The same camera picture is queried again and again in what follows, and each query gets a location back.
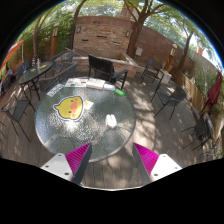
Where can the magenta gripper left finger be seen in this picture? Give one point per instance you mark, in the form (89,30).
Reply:
(70,166)

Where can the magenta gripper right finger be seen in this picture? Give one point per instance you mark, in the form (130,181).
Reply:
(152,166)

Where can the white computer mouse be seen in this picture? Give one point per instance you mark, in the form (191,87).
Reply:
(111,121)

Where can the yellow duck mouse pad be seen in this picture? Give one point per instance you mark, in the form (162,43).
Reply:
(70,108)

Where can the round glass patio table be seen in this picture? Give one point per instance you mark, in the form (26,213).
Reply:
(62,136)

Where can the white paper sheet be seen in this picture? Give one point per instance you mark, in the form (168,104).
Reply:
(88,104)

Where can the black chair at right edge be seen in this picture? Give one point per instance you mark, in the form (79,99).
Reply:
(203,130)

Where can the black chair right near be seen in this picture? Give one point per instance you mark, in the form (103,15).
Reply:
(178,95)

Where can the black chair far left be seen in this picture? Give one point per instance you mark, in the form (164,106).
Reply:
(16,112)

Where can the colourful picture book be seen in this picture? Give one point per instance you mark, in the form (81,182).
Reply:
(76,82)

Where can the green marker pen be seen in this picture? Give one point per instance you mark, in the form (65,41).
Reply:
(119,92)

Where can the black chair left of table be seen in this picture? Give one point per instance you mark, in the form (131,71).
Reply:
(67,71)

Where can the white open book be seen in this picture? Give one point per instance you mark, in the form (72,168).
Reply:
(95,83)

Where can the black chair right far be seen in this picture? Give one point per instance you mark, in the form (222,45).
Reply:
(153,69)

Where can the closed red patio umbrella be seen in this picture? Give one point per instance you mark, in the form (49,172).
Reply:
(213,93)

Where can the black chair behind table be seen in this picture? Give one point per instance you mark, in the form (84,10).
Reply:
(104,69)

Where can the stone fire pit bench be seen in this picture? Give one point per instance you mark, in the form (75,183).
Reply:
(121,61)

